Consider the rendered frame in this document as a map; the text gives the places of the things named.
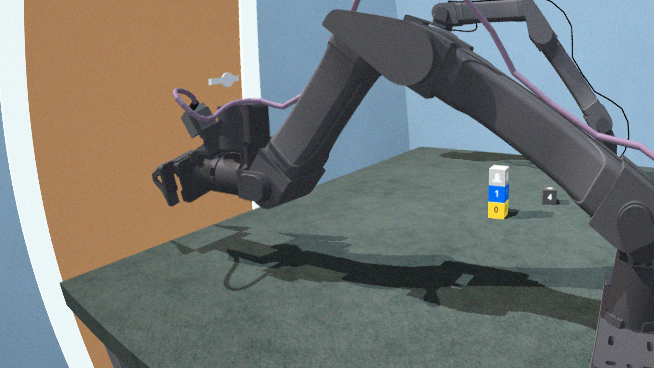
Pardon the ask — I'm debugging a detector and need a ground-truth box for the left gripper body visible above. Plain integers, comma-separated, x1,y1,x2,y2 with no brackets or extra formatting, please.
160,116,228,203

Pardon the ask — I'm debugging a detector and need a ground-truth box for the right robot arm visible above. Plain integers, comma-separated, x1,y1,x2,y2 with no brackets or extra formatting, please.
403,0,615,137

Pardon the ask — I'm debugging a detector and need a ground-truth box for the yellow block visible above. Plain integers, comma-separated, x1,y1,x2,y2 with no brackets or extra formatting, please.
488,200,508,219

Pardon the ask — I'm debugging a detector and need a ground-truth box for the blue block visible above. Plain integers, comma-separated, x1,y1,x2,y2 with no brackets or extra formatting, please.
489,183,509,203

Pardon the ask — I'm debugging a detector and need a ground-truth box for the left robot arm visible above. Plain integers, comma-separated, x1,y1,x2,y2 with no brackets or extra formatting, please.
215,9,654,368

